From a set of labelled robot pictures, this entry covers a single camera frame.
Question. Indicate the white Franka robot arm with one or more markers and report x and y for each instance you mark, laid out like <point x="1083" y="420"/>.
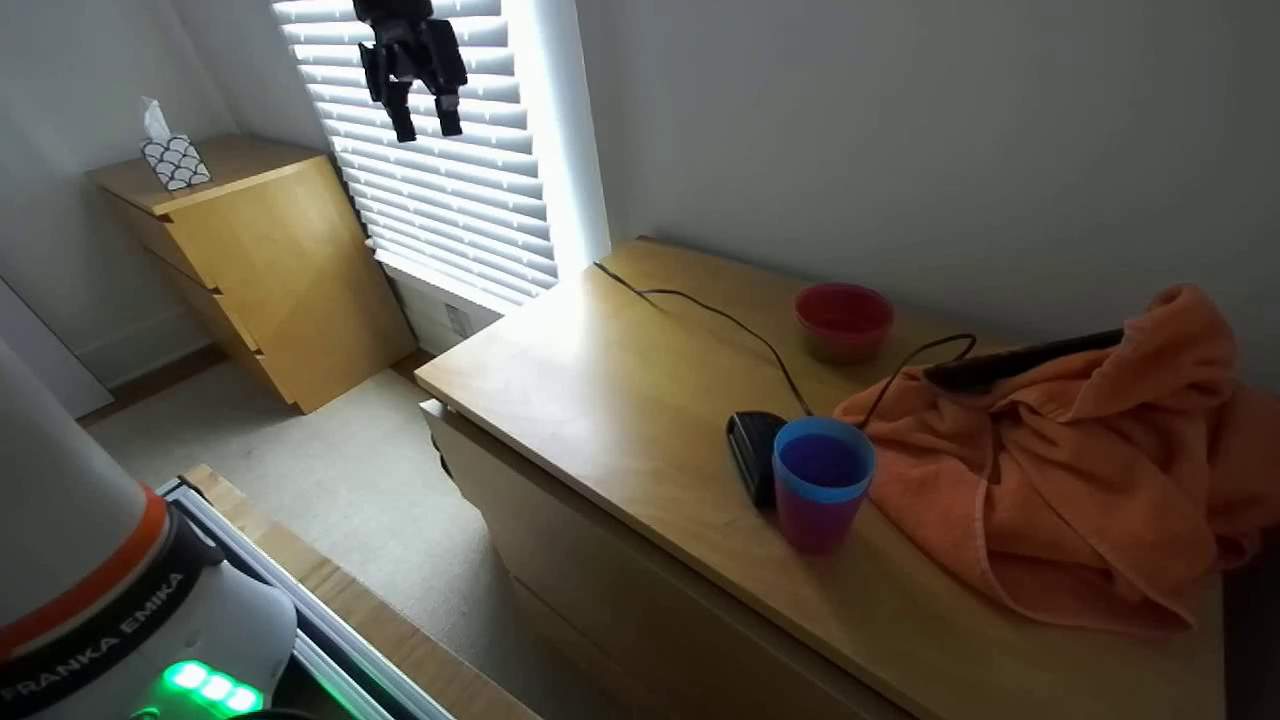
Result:
<point x="124" y="603"/>

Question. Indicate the blue and purple cup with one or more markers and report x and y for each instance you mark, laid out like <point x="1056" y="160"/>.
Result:
<point x="822" y="473"/>

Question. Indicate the small wooden side cabinet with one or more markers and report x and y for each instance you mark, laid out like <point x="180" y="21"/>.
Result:
<point x="272" y="261"/>

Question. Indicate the patterned tissue box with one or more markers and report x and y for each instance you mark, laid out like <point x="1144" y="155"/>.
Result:
<point x="171" y="155"/>

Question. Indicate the orange towel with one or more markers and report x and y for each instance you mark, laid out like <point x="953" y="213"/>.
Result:
<point x="1099" y="489"/>

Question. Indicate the black oval device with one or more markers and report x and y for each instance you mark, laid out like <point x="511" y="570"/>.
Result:
<point x="749" y="445"/>

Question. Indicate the black hair straightener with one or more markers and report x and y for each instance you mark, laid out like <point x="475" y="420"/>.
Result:
<point x="983" y="375"/>

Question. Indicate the light wooden dresser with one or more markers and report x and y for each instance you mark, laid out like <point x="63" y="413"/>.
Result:
<point x="589" y="432"/>

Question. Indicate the red bowl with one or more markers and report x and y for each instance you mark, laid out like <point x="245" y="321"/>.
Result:
<point x="842" y="321"/>

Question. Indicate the white window blinds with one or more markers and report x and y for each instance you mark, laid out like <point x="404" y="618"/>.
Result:
<point x="456" y="211"/>

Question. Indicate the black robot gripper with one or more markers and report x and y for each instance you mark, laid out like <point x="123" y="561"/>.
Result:
<point x="409" y="45"/>

